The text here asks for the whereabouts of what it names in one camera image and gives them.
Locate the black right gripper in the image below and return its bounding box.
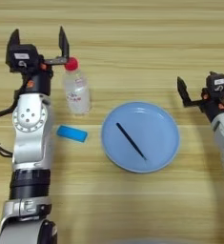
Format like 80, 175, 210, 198
176, 71, 224, 123

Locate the left gripper's white-labelled black box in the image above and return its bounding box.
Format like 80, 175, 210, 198
5, 44, 40, 74

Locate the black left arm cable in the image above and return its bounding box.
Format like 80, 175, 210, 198
0, 90, 21, 158

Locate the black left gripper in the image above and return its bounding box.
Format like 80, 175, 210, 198
7, 26, 70, 96

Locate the gripper's white-labelled black box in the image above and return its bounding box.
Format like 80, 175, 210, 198
5, 44, 40, 74
205, 73, 224, 94

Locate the right gripper's white-labelled black box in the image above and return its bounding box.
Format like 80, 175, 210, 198
205, 73, 224, 94

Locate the light blue round plate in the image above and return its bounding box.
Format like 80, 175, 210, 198
100, 101, 181, 174

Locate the clear bottle with red cap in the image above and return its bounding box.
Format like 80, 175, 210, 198
62, 56, 92, 116

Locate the blue rectangular eraser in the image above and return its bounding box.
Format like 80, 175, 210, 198
55, 124, 89, 143

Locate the thin black stick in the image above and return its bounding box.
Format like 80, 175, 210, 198
115, 122, 148, 161

